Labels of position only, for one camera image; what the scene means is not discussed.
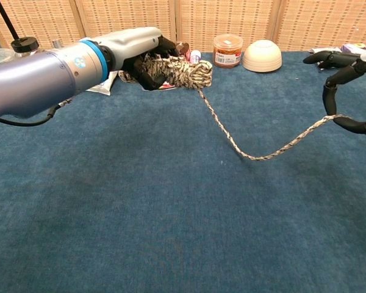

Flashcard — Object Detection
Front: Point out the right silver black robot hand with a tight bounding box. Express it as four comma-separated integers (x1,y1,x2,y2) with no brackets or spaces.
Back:
303,48,366,135

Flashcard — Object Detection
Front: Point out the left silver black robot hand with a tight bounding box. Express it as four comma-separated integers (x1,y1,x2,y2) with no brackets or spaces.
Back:
99,26,179,92

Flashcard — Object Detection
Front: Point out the beige braided rope bundle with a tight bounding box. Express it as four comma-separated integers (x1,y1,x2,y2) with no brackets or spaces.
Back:
121,54,351,162

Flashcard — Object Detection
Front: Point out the white purple small carton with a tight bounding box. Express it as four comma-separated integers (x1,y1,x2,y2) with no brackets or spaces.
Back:
341,43,366,53

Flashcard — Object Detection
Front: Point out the white snack packet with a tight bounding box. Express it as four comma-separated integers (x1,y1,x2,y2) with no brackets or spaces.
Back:
310,47,342,54

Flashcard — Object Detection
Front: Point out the white sugar bag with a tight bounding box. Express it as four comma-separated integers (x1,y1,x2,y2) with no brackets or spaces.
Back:
87,71,118,96

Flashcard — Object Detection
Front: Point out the brown honey bottle yellow cap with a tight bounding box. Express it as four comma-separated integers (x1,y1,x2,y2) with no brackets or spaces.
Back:
175,42,190,57

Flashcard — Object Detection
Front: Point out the cream upturned bowl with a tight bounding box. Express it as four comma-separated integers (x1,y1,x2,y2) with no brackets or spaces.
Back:
242,39,283,73

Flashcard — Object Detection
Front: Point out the orange-lid plastic jar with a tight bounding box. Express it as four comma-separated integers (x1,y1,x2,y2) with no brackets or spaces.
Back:
212,34,243,69

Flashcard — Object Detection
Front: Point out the bamboo folding screen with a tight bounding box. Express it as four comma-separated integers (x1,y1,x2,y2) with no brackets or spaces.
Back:
0,0,366,57

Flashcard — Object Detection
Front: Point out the clear jar with black lid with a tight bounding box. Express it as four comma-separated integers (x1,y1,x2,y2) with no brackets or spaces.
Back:
10,37,40,59

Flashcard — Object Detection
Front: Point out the black tripod stand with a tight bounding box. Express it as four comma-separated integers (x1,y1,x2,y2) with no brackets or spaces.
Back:
0,0,20,40

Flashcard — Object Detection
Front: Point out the clear plastic tub of clips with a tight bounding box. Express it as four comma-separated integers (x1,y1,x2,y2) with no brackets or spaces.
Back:
0,48,16,68

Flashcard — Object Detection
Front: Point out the blue carpet table cloth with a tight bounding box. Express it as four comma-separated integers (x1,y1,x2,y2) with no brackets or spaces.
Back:
0,51,366,293

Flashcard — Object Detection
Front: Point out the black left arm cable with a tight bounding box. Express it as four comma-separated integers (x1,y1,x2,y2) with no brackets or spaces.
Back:
0,99,73,127

